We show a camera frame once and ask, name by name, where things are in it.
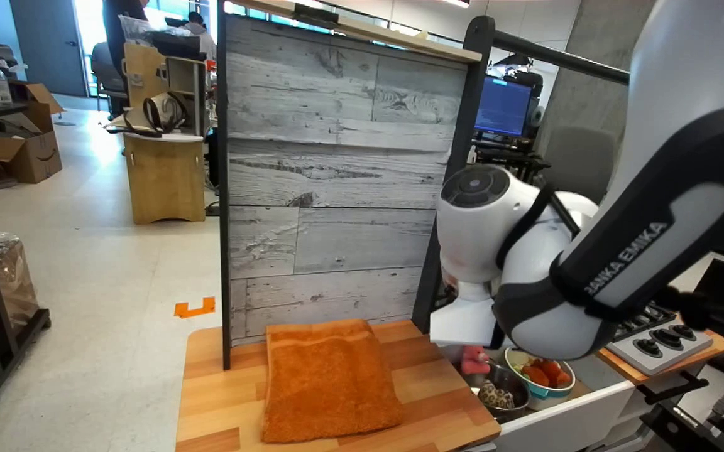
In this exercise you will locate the grey wood backsplash panel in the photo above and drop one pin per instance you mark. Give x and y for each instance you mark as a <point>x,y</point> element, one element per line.
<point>333,159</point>

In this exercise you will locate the orange floor bracket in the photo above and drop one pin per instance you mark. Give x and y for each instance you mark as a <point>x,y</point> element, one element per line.
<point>186,310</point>

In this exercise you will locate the white teal-rimmed pot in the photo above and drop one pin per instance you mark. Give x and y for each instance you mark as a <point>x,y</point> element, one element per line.
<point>515,360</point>

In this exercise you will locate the wooden stool cabinet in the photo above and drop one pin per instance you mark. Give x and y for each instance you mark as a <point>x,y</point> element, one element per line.
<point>167,180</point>

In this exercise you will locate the orange towel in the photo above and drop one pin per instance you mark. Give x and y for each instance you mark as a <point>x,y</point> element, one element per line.
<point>327,380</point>

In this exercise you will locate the grey office chair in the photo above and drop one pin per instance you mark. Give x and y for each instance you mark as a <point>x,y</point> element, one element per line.
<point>576,159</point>

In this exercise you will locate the blue monitor screen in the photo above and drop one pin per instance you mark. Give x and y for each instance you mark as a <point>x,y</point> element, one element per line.
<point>503,110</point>

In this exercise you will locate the pink plush toy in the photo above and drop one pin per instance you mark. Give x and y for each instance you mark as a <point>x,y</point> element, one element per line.
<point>473,362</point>

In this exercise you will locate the cardboard box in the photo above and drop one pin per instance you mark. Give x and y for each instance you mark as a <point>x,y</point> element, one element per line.
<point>28,148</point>

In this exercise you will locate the white sink unit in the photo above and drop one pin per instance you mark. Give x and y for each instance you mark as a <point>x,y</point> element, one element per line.
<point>558,423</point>

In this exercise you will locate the black frame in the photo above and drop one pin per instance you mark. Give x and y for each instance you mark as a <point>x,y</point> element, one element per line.
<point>482,40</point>

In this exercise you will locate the toy stove top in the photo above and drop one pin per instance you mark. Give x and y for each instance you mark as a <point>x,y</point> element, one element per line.
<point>656,341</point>

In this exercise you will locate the steel pot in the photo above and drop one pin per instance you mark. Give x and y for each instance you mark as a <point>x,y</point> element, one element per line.
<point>505,380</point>

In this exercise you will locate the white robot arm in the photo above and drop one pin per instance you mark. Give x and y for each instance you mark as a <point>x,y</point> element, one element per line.
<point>557,273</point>

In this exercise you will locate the patterned small cloth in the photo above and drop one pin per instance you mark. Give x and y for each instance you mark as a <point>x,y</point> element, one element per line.
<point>493,399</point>

